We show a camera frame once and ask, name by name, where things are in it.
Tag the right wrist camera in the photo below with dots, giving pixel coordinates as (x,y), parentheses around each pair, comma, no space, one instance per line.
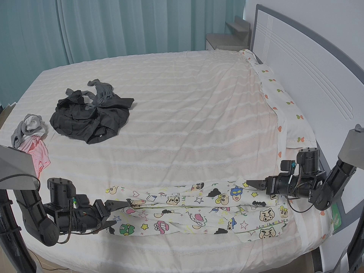
(287,166)

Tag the white printed pillow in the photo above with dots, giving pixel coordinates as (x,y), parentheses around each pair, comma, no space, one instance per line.
(293,118)

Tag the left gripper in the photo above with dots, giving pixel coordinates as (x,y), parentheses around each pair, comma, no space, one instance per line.
(88,220)

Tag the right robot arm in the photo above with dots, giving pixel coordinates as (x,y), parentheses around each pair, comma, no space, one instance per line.
(338,178)

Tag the white printed pyjama top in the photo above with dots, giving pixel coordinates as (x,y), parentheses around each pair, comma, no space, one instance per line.
(199,209)

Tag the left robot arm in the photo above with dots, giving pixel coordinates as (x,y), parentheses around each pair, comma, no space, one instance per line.
(34,212)

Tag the black garment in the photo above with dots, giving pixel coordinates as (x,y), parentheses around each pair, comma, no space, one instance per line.
(82,121)

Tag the blue-green curtain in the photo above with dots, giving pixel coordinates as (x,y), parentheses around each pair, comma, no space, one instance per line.
(150,16)
(28,33)

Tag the grey bedside table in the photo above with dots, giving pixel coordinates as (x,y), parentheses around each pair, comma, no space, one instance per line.
(224,40)

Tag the bed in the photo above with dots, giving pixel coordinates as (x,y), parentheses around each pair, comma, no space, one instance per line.
(184,87)

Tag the pink striped garment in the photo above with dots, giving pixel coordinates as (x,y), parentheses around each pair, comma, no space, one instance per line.
(38,155)

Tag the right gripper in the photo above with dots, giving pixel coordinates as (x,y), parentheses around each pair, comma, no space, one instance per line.
(281,186)

